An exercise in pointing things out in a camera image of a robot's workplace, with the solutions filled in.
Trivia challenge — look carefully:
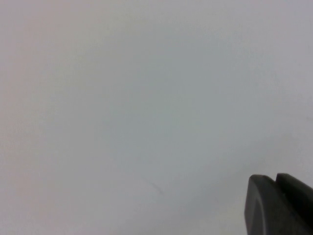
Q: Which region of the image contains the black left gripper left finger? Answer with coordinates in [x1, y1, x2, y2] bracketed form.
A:
[244, 174, 313, 235]

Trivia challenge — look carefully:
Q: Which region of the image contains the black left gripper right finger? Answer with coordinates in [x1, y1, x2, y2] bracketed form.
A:
[276, 173, 313, 228]

